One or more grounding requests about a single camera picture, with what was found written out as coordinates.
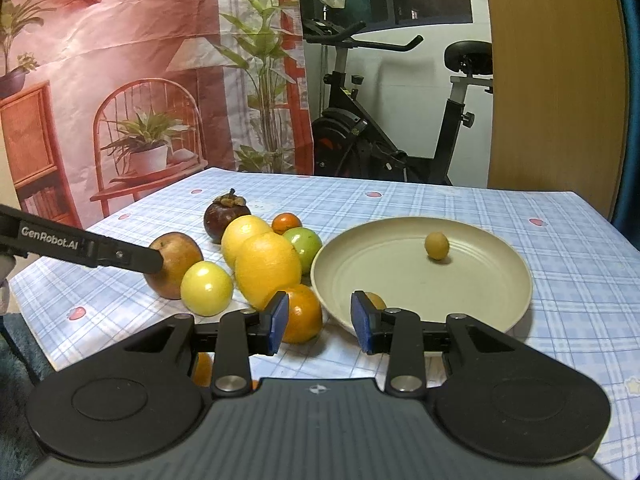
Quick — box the black exercise bike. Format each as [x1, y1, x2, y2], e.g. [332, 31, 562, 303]
[302, 17, 496, 186]

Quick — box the printed wall cloth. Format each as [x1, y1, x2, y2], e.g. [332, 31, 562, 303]
[0, 0, 313, 231]

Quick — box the orange tangerine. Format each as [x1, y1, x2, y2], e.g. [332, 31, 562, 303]
[280, 284, 324, 345]
[271, 212, 302, 236]
[192, 352, 217, 389]

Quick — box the beige round plate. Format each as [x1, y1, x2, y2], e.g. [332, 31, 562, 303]
[310, 216, 533, 356]

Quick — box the yellow citrus fruit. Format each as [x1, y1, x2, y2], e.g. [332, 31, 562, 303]
[221, 215, 275, 270]
[234, 231, 303, 311]

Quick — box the small yellow-green fruit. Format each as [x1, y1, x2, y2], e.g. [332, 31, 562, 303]
[180, 260, 235, 317]

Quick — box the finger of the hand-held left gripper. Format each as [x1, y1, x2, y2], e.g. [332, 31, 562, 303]
[82, 239, 165, 275]

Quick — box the small tan round fruit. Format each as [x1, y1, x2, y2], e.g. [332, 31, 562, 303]
[424, 231, 450, 261]

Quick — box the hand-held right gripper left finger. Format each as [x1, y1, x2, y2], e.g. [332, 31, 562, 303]
[120, 290, 291, 396]

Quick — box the red-brown apple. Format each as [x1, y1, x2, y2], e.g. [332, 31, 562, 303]
[145, 231, 205, 301]

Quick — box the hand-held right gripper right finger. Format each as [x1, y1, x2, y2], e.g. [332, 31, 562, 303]
[350, 290, 518, 393]

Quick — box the blue curtain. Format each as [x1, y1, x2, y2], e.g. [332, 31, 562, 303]
[607, 0, 640, 248]

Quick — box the wooden door panel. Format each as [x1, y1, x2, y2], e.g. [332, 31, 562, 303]
[481, 0, 631, 221]

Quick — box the dark purple mangosteen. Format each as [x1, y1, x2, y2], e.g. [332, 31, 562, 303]
[203, 188, 252, 244]

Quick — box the green round fruit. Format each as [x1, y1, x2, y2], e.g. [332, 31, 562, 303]
[282, 227, 323, 276]

